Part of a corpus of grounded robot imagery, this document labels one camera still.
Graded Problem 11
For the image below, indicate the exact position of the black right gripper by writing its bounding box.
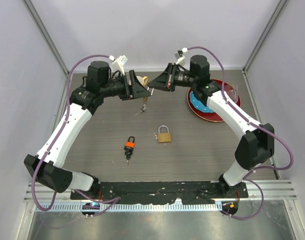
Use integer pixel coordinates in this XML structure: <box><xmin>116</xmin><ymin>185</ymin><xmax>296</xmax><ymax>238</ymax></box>
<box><xmin>148</xmin><ymin>62</ymin><xmax>198</xmax><ymax>93</ymax></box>

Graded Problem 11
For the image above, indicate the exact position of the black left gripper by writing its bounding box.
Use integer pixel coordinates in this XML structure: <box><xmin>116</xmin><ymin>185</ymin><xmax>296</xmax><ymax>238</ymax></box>
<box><xmin>101</xmin><ymin>70</ymin><xmax>151</xmax><ymax>101</ymax></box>

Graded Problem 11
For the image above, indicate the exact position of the large brass padlock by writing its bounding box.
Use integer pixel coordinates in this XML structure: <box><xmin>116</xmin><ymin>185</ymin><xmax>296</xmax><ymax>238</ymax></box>
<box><xmin>157</xmin><ymin>125</ymin><xmax>172</xmax><ymax>144</ymax></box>

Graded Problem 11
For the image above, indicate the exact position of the orange black padlock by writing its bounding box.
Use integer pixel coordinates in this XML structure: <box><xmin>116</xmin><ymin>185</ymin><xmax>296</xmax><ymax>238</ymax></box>
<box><xmin>124</xmin><ymin>136</ymin><xmax>135</xmax><ymax>152</ymax></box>

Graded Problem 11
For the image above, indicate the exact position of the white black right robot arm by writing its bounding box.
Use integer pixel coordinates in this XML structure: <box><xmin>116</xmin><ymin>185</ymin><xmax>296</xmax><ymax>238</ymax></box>
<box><xmin>148</xmin><ymin>55</ymin><xmax>275</xmax><ymax>198</ymax></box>

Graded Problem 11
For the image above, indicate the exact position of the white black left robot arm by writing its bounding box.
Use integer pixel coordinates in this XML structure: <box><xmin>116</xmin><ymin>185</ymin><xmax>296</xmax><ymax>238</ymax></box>
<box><xmin>24</xmin><ymin>61</ymin><xmax>151</xmax><ymax>200</ymax></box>

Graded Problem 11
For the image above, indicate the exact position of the yellow ceramic mug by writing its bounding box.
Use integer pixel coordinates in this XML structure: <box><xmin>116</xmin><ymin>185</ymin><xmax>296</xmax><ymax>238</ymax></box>
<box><xmin>137</xmin><ymin>76</ymin><xmax>149</xmax><ymax>87</ymax></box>

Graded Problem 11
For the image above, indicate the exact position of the blue dotted dish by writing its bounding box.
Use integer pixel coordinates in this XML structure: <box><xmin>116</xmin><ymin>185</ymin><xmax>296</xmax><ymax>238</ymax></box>
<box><xmin>189</xmin><ymin>91</ymin><xmax>214</xmax><ymax>114</ymax></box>

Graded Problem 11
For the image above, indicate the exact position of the dark red round plate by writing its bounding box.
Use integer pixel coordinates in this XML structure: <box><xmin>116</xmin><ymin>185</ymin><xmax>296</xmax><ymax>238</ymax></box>
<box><xmin>187</xmin><ymin>79</ymin><xmax>243</xmax><ymax>127</ymax></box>

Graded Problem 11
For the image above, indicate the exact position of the clear drinking glass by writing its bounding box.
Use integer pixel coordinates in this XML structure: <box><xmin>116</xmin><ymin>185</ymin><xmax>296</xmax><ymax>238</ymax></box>
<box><xmin>224</xmin><ymin>84</ymin><xmax>239</xmax><ymax>103</ymax></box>

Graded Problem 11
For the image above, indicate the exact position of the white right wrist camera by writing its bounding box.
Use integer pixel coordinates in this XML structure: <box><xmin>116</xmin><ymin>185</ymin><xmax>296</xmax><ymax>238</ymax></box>
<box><xmin>174</xmin><ymin>47</ymin><xmax>189</xmax><ymax>66</ymax></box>

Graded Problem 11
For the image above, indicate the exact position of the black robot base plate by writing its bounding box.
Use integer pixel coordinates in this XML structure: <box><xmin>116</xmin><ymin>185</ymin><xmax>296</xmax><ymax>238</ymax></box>
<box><xmin>70</xmin><ymin>181</ymin><xmax>249</xmax><ymax>205</ymax></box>

